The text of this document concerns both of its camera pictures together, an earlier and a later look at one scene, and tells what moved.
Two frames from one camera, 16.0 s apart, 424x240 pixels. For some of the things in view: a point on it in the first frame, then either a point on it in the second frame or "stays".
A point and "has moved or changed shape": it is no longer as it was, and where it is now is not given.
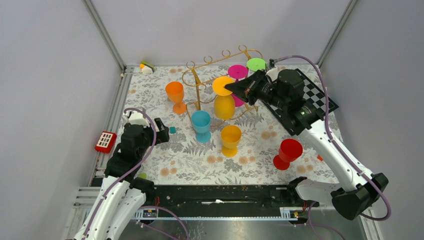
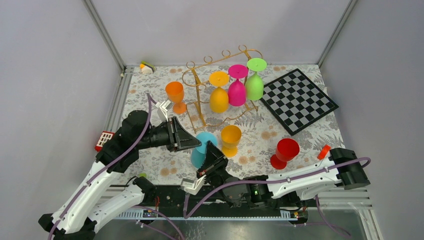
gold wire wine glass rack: (198, 82) -> (207, 61)
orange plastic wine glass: (175, 92) stays
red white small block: (106, 141) stays
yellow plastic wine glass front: (231, 135) stays
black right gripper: (246, 89) -> (214, 160)
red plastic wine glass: (290, 150) stays
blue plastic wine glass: (201, 121) -> (198, 154)
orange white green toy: (146, 68) stays
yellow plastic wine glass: (224, 103) has moved or changed shape
